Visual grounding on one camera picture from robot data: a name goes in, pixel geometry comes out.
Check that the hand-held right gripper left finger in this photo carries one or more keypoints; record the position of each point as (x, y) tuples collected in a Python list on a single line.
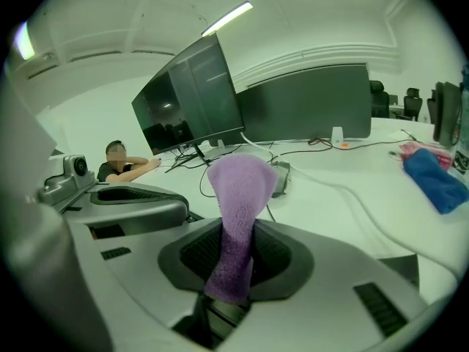
[(139, 270)]

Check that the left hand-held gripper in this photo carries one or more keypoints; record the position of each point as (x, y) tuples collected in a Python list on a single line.
[(69, 182)]

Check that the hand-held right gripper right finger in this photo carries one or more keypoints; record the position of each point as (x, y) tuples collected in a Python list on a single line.
[(329, 288)]

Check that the purple cloth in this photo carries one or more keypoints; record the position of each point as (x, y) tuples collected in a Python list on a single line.
[(238, 196)]

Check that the blue cloth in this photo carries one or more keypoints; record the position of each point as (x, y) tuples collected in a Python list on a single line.
[(436, 182)]

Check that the black curved monitor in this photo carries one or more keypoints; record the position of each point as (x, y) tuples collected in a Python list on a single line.
[(183, 105)]

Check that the grey computer mouse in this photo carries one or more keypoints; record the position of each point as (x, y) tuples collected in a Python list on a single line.
[(282, 178)]

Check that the ceiling light tube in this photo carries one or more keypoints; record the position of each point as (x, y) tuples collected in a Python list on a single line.
[(227, 18), (25, 42)]

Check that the grey desk divider panel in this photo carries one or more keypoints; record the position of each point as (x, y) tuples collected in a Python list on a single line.
[(445, 112)]

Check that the white divider bracket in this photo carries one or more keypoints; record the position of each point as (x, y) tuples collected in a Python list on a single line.
[(337, 134)]

